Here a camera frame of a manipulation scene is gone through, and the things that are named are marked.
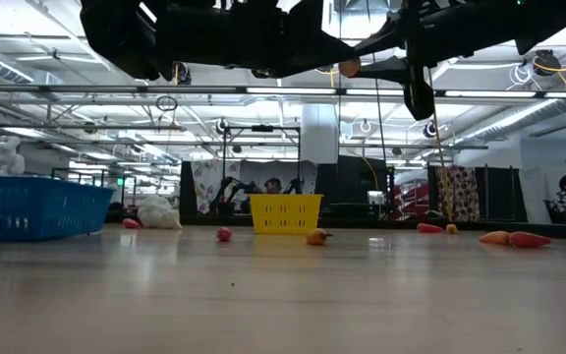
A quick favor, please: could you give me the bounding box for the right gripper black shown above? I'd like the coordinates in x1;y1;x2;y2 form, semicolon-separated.
351;0;520;122

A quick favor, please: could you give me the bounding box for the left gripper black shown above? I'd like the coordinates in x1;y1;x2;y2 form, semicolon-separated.
164;0;359;79

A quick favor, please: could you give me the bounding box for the white mushroom toy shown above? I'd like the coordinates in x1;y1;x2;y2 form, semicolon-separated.
338;56;363;79

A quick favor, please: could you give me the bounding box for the yellow orange chili pepper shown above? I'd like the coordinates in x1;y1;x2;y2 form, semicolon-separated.
306;227;334;247

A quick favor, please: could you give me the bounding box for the orange carrot toy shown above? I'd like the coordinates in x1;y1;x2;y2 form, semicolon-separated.
478;230;512;247

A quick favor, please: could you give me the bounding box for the large red chili pepper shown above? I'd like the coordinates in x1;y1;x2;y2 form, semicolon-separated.
508;231;553;250

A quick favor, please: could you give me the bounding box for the large white garlic bulb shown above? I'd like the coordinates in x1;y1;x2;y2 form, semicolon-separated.
137;195;184;231

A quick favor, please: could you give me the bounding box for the long ceiling light bar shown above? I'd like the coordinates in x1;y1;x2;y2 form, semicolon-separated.
0;84;566;99

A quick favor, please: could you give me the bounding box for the white pillar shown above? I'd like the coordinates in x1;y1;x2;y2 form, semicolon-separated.
301;102;340;165

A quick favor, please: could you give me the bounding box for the black partition panel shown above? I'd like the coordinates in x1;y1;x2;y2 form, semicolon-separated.
474;165;528;222
314;155;395;221

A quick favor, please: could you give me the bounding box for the red rack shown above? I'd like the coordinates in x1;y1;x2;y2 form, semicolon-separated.
392;182;435;221

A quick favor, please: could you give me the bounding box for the brown patterned cloth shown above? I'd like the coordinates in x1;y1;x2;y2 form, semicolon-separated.
433;165;481;223

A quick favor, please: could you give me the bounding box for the floral patterned cloth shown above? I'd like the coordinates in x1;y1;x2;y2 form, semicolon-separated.
190;159;242;215

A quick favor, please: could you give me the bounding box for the yellow plastic basket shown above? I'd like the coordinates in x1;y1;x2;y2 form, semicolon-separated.
249;193;324;236

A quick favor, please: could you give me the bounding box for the white hanging cloth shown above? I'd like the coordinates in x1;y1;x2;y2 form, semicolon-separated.
517;165;566;225

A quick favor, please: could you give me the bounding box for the blue plastic basket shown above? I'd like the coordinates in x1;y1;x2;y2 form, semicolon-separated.
0;175;116;243

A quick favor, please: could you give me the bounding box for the white lumpy figure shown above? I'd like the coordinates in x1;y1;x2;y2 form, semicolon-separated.
0;135;27;177

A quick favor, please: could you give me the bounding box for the black hanging cable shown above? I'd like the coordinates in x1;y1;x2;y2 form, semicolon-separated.
372;81;389;166

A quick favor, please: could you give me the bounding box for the black metal gantry frame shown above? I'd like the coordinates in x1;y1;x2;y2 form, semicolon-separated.
220;124;303;217

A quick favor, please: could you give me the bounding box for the black ceiling cable reel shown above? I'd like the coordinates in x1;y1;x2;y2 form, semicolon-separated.
532;48;562;78
172;61;194;86

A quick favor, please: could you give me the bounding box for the silver ventilation duct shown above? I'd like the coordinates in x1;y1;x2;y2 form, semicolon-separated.
452;97;566;148

